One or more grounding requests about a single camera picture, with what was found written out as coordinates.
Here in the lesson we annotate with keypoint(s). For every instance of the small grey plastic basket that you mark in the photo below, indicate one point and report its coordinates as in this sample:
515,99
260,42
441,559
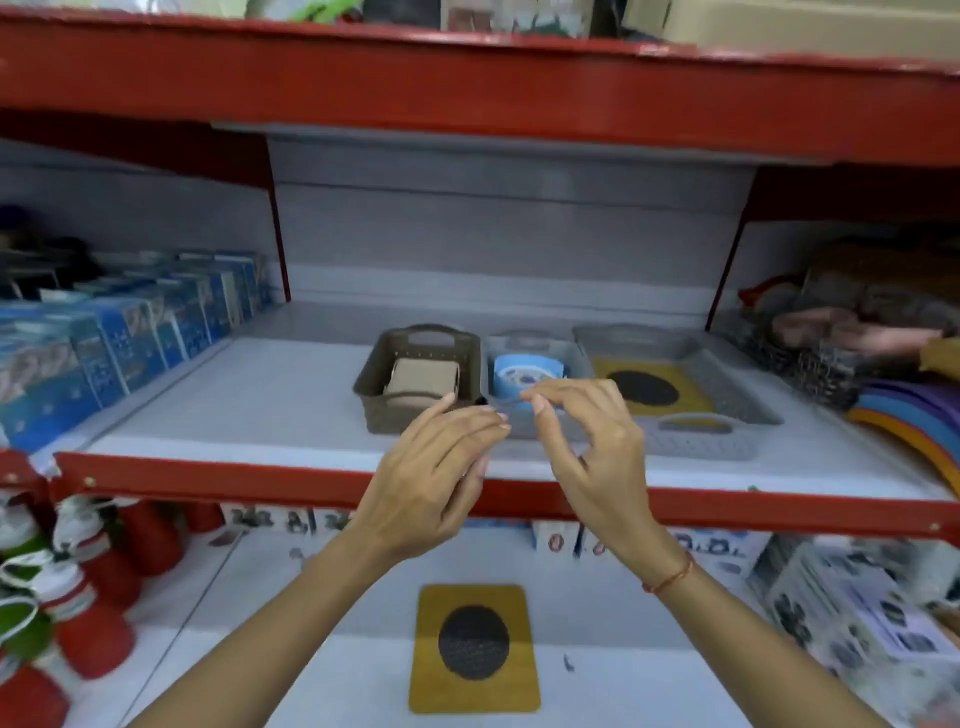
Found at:
502,352

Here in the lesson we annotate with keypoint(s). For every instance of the person's left thumb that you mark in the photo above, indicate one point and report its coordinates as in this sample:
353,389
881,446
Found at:
431,417

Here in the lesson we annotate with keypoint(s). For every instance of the large grey plastic basket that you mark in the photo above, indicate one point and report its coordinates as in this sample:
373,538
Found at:
720,375

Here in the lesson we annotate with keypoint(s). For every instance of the pink soft items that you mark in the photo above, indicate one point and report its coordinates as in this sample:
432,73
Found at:
855,330

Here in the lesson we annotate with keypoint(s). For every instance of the person's left hand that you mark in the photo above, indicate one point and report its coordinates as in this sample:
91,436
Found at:
409,495

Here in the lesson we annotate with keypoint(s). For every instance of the stack of coloured plastic plates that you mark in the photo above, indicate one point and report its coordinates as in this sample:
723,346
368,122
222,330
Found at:
915,420

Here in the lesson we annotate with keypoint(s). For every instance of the group of red green bottles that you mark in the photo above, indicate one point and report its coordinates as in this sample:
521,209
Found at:
90,600

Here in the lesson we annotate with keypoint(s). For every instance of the person's right thumb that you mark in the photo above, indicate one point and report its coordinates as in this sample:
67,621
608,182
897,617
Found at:
555,439

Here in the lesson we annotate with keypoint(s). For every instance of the row of blue boxes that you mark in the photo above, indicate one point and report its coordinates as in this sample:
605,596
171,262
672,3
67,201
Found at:
112,337

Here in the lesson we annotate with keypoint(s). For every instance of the person's right forearm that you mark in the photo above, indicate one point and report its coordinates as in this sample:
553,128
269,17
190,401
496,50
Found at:
742,652

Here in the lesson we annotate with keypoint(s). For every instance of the yellow mat with black oval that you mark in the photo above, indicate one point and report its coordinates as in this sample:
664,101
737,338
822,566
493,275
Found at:
474,649
652,390

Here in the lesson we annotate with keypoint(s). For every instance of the large beige cardboard box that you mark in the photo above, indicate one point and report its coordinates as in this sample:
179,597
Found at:
810,26

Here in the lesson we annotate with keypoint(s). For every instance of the red metal shelf rack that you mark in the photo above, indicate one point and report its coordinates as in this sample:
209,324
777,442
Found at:
480,97

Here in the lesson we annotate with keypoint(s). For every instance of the brown plastic basket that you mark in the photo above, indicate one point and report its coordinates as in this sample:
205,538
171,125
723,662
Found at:
375,390

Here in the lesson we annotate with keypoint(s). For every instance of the person's right hand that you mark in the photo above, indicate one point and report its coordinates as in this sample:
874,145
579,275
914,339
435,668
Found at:
611,480

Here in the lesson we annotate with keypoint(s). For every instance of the pile of white printed boxes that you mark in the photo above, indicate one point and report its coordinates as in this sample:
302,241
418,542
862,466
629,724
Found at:
862,615

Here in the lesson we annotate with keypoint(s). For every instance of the blue tape roll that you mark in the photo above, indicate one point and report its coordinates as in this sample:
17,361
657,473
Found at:
525,371

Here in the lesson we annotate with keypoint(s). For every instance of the brown furry item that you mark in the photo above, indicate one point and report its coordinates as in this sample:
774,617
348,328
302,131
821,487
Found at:
885,281

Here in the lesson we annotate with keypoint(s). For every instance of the person's left forearm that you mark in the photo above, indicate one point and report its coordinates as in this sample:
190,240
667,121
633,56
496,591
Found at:
270,637

